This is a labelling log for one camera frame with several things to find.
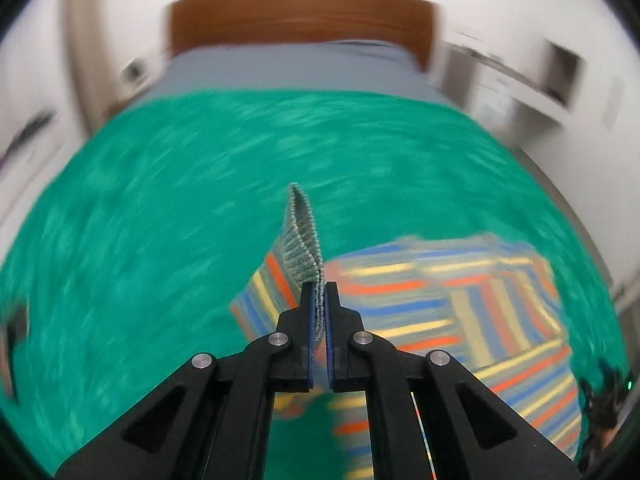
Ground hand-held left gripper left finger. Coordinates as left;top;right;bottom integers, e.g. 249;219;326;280
54;281;327;480

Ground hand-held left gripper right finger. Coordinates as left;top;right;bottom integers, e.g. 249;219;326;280
324;281;583;480

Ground striped knit sweater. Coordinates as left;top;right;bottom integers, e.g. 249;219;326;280
230;182;583;480

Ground green floral blanket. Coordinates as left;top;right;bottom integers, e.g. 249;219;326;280
0;89;618;480

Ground grey bed sheet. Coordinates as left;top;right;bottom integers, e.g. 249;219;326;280
150;39;453;107

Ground white wardrobe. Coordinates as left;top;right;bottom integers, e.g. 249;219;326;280
520;20;640;306

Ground white built-in desk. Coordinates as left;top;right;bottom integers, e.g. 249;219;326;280
440;29;587;123

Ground white desk fan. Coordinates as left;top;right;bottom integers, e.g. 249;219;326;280
121;59;152;88

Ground wooden bed headboard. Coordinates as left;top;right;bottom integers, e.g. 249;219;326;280
167;0;437;70

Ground white drawer cabinet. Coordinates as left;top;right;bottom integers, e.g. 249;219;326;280
0;102;93;226

